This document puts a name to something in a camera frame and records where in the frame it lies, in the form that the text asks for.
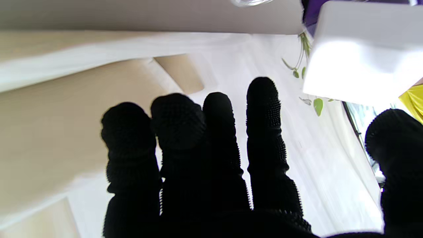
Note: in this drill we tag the white square jar lid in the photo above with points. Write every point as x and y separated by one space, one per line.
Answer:
363 56

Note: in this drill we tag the beige sofa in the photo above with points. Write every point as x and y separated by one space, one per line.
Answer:
66 115

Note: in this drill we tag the broad leaf green houseplant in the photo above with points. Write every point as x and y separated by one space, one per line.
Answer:
318 105

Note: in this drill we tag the purple square coffee jar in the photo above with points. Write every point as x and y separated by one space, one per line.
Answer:
310 13

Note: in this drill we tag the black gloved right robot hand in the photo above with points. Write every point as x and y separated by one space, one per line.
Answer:
185 172

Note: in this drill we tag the person in yellow shirt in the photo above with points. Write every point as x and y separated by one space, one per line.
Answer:
413 102

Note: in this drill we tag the glass jar of coffee beans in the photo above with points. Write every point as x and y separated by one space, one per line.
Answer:
251 2

